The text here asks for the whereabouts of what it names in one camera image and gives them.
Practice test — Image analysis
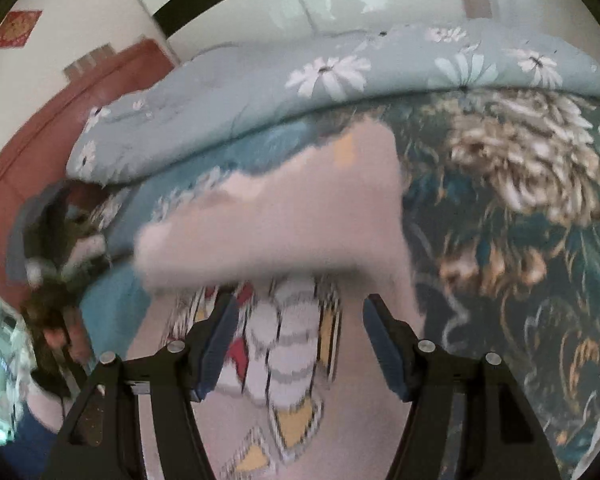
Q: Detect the pink fuzzy sweater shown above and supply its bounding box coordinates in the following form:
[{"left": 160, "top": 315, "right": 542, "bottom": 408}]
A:
[{"left": 26, "top": 119, "right": 426, "bottom": 480}]

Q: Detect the red-brown wooden headboard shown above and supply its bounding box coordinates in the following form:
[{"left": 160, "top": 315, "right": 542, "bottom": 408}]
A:
[{"left": 0, "top": 39, "right": 179, "bottom": 302}]

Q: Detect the light blue daisy quilt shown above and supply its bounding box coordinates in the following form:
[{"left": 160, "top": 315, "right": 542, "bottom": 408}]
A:
[{"left": 66, "top": 18, "right": 600, "bottom": 185}]

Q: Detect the floral bed blanket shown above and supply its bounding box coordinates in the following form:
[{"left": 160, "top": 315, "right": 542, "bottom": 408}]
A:
[{"left": 92, "top": 90, "right": 600, "bottom": 479}]

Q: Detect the red paper wall decoration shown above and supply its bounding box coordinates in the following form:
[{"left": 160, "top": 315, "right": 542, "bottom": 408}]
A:
[{"left": 0, "top": 10, "right": 43, "bottom": 49}]

